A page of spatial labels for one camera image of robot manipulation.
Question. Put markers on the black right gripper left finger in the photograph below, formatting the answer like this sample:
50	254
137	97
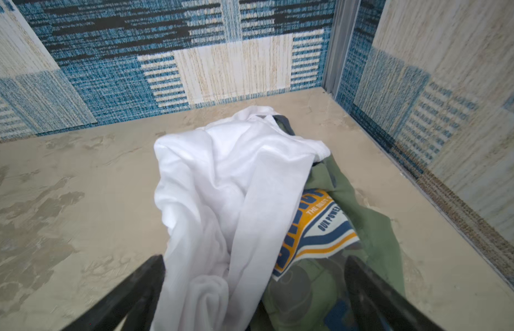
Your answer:
131	305

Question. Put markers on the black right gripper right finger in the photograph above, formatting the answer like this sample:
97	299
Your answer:
376	305

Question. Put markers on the white cloth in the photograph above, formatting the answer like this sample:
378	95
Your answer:
228	193

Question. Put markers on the green printed t-shirt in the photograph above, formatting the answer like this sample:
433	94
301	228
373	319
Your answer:
307	290

